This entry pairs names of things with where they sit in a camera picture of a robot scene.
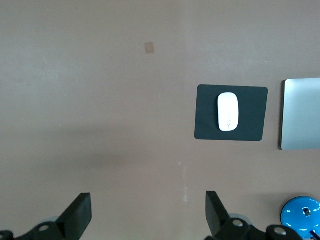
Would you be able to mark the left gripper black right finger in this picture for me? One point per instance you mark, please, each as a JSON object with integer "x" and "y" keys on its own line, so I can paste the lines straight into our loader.
{"x": 217, "y": 217}

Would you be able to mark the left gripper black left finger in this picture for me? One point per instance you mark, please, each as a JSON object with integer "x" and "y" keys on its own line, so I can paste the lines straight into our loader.
{"x": 72, "y": 217}

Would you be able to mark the white computer mouse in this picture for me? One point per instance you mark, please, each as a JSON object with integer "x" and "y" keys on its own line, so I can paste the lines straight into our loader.
{"x": 227, "y": 111}

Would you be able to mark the black mouse pad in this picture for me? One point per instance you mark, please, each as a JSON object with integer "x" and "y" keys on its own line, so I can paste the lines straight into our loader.
{"x": 252, "y": 112}

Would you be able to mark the blue desk lamp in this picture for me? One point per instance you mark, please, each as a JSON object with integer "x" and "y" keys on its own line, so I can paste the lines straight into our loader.
{"x": 295, "y": 217}

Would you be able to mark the silver closed laptop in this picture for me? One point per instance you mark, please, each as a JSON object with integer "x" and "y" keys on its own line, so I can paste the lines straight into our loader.
{"x": 301, "y": 113}

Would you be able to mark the small brown tape patch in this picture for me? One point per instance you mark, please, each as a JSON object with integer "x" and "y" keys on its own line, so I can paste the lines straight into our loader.
{"x": 149, "y": 47}

